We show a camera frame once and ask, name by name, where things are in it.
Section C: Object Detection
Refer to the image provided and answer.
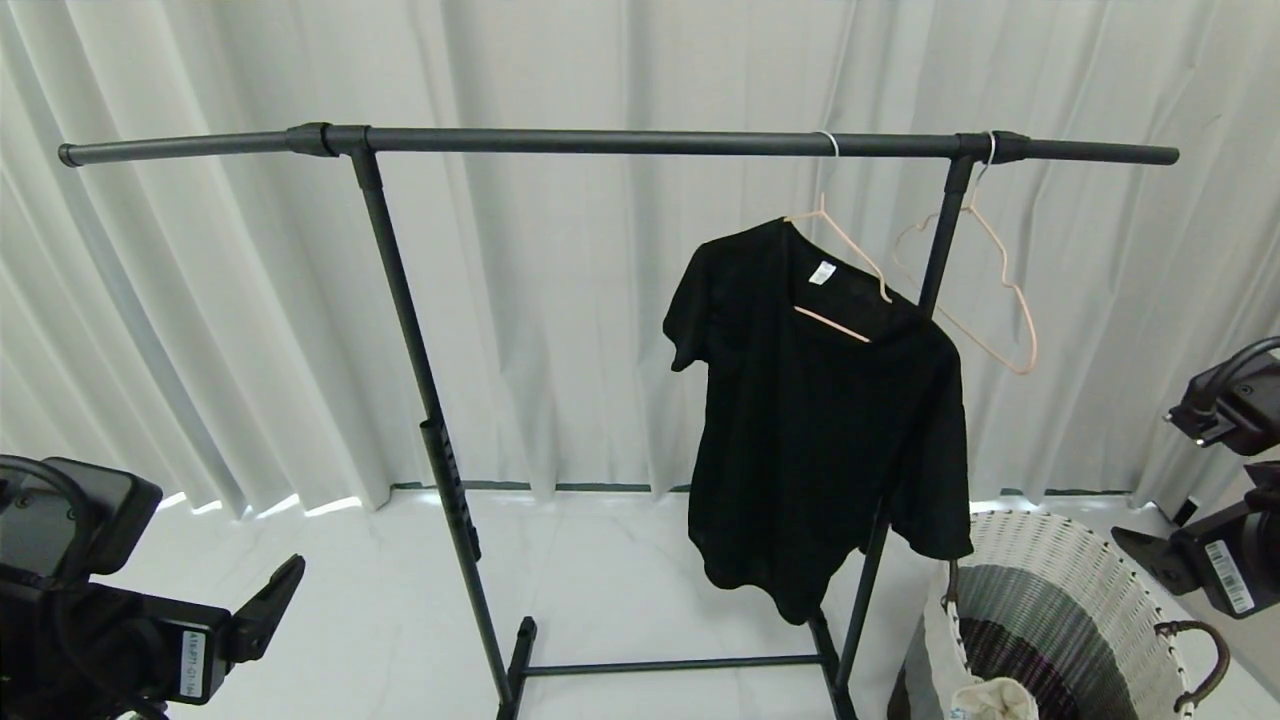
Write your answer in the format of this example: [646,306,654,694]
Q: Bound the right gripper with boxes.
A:
[1112,490,1280,619]

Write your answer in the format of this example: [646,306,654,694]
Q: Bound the black sleeveless shirt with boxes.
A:
[662,218,975,626]

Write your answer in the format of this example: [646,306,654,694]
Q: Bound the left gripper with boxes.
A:
[0,555,307,720]

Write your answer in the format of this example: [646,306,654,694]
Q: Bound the pink clothes hanger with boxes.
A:
[892,132,1039,376]
[783,130,894,344]

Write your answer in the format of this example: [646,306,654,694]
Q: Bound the black clothes rack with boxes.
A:
[57,122,1181,720]

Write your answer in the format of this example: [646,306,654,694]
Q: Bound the cream printed garment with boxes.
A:
[948,676,1041,720]

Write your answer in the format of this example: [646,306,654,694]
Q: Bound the white laundry basket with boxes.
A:
[887,510,1231,720]

